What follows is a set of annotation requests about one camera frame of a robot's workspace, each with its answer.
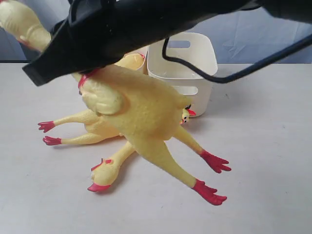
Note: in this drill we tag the cream bin marked X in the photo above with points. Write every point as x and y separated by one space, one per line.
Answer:
144 53

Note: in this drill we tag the cream bin marked O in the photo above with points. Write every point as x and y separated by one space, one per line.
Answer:
195 48

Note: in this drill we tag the headless yellow chicken body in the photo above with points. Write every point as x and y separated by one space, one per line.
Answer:
131 61

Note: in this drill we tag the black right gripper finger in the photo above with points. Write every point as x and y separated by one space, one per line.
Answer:
59 58

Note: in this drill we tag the severed yellow chicken head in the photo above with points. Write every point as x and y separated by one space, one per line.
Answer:
105 173

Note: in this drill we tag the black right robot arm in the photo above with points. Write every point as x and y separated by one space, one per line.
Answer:
296 10

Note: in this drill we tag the yellow rubber chicken with head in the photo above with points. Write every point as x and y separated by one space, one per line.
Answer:
92 129

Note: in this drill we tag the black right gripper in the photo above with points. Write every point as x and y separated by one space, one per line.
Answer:
97 33

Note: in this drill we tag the large yellow rubber chicken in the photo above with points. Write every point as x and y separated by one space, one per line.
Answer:
147 112

